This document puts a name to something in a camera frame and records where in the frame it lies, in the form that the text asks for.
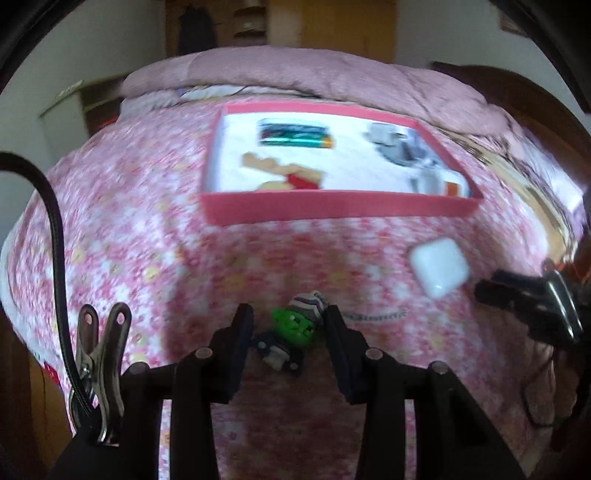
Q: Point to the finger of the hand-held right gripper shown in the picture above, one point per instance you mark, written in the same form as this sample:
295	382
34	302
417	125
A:
512	293

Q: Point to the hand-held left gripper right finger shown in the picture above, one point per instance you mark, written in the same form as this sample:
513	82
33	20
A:
345	357

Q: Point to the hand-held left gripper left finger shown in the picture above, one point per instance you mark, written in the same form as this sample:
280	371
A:
239	353

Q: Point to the green faced toy figure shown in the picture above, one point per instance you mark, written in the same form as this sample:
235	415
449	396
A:
293	323

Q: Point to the white earbuds case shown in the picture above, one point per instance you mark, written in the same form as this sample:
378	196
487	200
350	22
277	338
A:
438	267

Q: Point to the red cardboard box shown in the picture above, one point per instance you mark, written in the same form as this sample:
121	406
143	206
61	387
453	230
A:
332	207

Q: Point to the grey metal object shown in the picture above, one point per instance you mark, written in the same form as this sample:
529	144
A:
401	147

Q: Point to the green printed lighter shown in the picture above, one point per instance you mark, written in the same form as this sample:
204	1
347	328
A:
295	134

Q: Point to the metal spring clip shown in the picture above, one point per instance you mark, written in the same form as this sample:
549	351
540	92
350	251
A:
564	300
104	364

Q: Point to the small white object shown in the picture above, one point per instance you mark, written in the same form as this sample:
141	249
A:
427	182

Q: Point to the wooden moose toy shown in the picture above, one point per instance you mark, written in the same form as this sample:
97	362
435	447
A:
286	173

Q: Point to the dark wooden headboard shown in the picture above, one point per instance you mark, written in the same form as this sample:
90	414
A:
531	101

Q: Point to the pink quilt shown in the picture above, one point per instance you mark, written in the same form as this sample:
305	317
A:
323	69

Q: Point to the pale side cabinet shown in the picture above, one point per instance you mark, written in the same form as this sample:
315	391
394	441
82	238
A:
64	115

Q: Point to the dark hanging coat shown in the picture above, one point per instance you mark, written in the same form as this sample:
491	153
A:
196	30

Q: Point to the wooden wardrobe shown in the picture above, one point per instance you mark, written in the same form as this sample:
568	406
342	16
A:
323	23

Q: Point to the framed wall picture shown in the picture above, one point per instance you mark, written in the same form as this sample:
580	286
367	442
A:
513	26

